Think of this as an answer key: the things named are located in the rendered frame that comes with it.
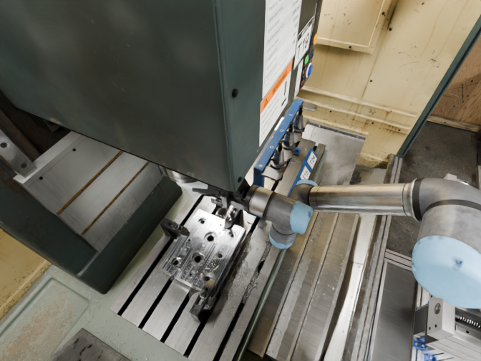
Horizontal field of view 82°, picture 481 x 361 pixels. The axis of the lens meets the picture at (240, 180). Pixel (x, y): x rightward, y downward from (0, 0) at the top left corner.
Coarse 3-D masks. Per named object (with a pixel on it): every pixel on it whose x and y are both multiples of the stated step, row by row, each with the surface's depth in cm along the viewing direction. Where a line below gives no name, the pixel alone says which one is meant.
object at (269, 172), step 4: (268, 168) 105; (272, 168) 105; (264, 172) 104; (268, 172) 104; (272, 172) 104; (276, 172) 104; (280, 172) 104; (264, 176) 103; (268, 176) 103; (272, 176) 103; (276, 176) 103; (280, 176) 103
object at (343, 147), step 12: (312, 132) 172; (324, 132) 170; (336, 132) 168; (348, 132) 165; (324, 144) 168; (336, 144) 167; (348, 144) 165; (360, 144) 164; (336, 156) 165; (348, 156) 163; (324, 168) 164; (336, 168) 163; (348, 168) 161; (324, 180) 162; (336, 180) 161; (348, 180) 159
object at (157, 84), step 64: (0, 0) 41; (64, 0) 35; (128, 0) 31; (192, 0) 27; (256, 0) 33; (0, 64) 56; (64, 64) 46; (128, 64) 38; (192, 64) 33; (256, 64) 40; (128, 128) 51; (192, 128) 42; (256, 128) 50
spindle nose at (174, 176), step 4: (160, 168) 70; (164, 168) 67; (164, 172) 69; (168, 172) 67; (172, 172) 66; (168, 176) 70; (172, 176) 68; (176, 176) 67; (180, 176) 67; (184, 176) 67; (176, 180) 69; (180, 180) 69; (184, 180) 69; (188, 180) 69; (192, 180) 69; (196, 180) 69
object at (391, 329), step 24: (384, 264) 181; (408, 264) 180; (384, 288) 174; (408, 288) 173; (384, 312) 165; (408, 312) 165; (384, 336) 158; (408, 336) 157; (384, 360) 150; (408, 360) 150
